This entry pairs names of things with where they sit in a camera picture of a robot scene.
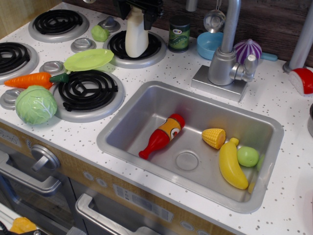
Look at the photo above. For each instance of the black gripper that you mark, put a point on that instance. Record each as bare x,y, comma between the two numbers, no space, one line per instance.
152,10

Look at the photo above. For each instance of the white detergent bottle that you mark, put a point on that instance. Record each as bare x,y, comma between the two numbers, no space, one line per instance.
136,39

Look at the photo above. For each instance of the silver metal sink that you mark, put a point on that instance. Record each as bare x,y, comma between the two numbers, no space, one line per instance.
187,160

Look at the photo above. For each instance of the silver stove knob back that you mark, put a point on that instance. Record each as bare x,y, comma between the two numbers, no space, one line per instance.
110,24

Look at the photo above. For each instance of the silver stove knob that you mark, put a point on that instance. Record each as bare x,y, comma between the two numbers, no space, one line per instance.
110,24
7,100
82,44
53,67

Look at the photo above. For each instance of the back right stove burner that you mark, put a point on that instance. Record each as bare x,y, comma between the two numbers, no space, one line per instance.
154,53

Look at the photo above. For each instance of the stove burner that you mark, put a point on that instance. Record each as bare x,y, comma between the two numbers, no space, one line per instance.
16,59
154,53
57,26
88,96

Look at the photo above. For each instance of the small green lettuce toy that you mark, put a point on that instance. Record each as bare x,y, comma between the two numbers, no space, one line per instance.
99,34

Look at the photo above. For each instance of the green peas can toy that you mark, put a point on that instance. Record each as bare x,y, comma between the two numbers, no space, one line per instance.
179,31

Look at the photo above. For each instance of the silver stove knob middle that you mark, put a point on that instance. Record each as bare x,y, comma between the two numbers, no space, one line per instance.
82,44

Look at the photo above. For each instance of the light green plastic plate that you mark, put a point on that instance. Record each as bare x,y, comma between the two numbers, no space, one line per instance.
88,60

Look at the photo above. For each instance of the blue plastic pot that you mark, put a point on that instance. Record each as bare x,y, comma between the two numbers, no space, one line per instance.
207,44

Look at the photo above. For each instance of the silver ladle hanging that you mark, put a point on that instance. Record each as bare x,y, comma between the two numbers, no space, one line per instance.
214,20

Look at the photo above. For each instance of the back left stove burner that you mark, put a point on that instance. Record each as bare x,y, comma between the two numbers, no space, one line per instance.
57,26

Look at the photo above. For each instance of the front stove burner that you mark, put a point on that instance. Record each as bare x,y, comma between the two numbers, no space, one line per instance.
88,96

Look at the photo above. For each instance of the silver stove knob lower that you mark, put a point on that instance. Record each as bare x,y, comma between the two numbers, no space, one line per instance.
53,67

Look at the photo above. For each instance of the silver toy faucet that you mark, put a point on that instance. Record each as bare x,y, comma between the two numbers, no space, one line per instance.
225,77

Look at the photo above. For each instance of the purple onion toy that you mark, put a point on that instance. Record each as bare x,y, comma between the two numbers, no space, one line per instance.
245,48

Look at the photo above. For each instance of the orange carrot toy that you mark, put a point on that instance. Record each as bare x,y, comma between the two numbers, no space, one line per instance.
43,79

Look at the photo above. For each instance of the red ketchup bottle toy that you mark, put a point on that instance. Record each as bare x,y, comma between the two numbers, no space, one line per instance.
162,136

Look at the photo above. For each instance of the green cabbage toy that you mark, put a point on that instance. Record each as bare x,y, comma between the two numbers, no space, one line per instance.
35,105

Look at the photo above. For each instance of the yellow corn piece toy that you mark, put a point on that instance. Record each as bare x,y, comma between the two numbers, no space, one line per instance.
214,137

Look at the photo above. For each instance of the silver stove knob front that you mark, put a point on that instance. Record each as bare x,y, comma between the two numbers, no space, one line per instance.
7,100

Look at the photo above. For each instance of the silver oven dial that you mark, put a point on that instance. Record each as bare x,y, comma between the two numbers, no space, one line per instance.
44,158

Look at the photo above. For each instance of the red white cheese wedge toy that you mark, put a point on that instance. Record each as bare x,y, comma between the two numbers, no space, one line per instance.
302,80

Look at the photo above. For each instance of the yellow banana toy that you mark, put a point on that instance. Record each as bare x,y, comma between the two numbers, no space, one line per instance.
229,165

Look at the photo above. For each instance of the green apple toy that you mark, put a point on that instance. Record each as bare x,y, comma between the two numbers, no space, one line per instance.
247,156

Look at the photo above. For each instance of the yellow object bottom corner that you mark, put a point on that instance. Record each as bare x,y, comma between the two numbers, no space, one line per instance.
22,225

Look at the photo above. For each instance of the silver oven door handle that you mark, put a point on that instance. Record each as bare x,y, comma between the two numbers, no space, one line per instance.
48,187

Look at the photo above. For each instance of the silver dishwasher handle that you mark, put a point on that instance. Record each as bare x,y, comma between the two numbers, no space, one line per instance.
110,226

